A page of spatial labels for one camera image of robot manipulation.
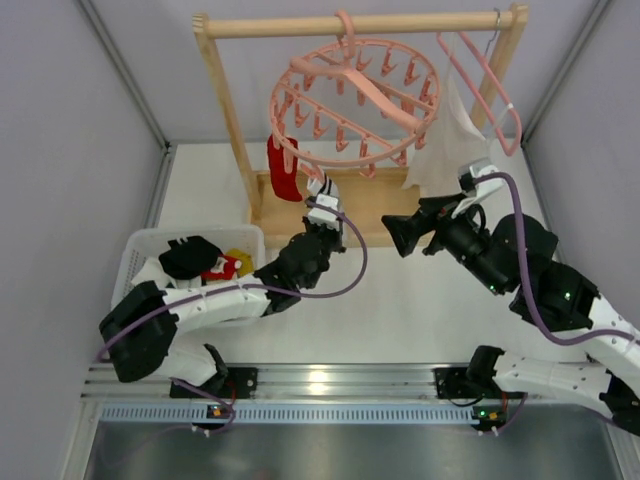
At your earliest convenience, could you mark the red santa sock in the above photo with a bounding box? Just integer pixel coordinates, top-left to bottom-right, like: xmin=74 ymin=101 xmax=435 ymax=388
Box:
xmin=200 ymin=255 xmax=242 ymax=282
xmin=267 ymin=136 xmax=303 ymax=203

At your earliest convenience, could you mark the black sock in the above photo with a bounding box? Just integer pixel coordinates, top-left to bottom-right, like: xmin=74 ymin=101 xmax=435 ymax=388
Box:
xmin=159 ymin=235 xmax=222 ymax=280

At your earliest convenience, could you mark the pink round clip hanger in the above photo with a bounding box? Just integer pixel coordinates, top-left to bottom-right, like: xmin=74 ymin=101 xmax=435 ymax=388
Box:
xmin=269 ymin=10 xmax=441 ymax=178

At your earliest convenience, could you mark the white ankle sock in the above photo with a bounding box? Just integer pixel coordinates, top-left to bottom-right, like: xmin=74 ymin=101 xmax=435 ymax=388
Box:
xmin=131 ymin=257 xmax=202 ymax=289

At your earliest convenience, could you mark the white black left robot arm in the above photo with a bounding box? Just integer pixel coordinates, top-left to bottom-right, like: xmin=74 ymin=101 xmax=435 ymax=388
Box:
xmin=99 ymin=210 xmax=345 ymax=398

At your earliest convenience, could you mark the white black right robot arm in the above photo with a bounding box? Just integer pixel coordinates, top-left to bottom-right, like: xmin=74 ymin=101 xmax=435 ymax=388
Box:
xmin=381 ymin=195 xmax=639 ymax=435

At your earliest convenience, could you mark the pink clothes hanger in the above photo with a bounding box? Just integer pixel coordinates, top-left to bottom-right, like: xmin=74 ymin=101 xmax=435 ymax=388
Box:
xmin=437 ymin=3 xmax=529 ymax=156

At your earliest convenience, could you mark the yellow sock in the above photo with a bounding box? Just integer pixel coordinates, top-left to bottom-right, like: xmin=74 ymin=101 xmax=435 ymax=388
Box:
xmin=226 ymin=248 xmax=255 ymax=278

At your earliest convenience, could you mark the wooden clothes rack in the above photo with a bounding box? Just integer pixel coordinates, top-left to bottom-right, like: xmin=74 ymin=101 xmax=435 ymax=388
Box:
xmin=192 ymin=2 xmax=530 ymax=250

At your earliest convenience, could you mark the white undershirt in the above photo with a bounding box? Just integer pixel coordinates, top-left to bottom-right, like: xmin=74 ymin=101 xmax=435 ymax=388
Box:
xmin=402 ymin=35 xmax=489 ymax=197

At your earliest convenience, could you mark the white plastic laundry basket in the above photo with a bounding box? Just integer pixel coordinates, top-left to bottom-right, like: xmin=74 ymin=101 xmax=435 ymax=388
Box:
xmin=111 ymin=225 xmax=269 ymax=333

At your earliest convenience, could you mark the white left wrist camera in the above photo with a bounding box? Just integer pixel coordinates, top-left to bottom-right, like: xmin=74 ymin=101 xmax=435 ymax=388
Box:
xmin=306 ymin=194 xmax=343 ymax=231

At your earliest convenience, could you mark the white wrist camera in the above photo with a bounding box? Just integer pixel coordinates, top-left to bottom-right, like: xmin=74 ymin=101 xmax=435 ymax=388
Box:
xmin=306 ymin=194 xmax=343 ymax=231
xmin=452 ymin=157 xmax=505 ymax=218

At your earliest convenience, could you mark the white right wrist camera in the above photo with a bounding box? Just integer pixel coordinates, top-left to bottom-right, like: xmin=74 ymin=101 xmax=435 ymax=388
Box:
xmin=452 ymin=157 xmax=505 ymax=218

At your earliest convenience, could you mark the aluminium mounting rail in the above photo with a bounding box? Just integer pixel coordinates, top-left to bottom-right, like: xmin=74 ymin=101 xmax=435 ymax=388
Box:
xmin=79 ymin=363 xmax=626 ymax=426

